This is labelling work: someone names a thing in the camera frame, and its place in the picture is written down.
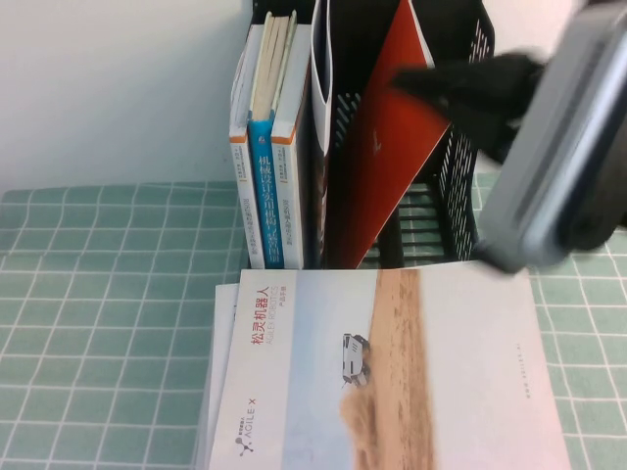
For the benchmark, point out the green checked tablecloth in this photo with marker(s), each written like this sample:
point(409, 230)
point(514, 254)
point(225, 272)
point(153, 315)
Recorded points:
point(98, 294)

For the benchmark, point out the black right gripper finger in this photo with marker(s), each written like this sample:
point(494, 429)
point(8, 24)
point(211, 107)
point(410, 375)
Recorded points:
point(470, 78)

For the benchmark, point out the AgileX robot cover brochure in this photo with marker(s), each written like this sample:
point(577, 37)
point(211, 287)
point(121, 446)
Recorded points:
point(223, 333)
point(392, 367)

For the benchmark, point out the black perforated book holder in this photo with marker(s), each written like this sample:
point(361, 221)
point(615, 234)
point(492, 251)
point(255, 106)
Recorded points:
point(352, 49)

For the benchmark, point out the blue spine mechanical book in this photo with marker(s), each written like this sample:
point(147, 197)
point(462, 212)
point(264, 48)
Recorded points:
point(267, 196)

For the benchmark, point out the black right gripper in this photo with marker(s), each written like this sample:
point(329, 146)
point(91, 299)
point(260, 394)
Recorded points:
point(605, 227)

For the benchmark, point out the red cover brochure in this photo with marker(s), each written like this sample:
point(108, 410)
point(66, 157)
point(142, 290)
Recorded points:
point(382, 161)

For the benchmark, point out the curved white cover magazine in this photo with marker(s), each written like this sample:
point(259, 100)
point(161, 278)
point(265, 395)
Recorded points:
point(321, 112)

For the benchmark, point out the thin white orange-band book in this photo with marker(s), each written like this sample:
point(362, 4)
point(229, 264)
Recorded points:
point(242, 196)

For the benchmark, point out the thick white orange-band book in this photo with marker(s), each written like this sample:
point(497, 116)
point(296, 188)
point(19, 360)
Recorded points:
point(289, 205)

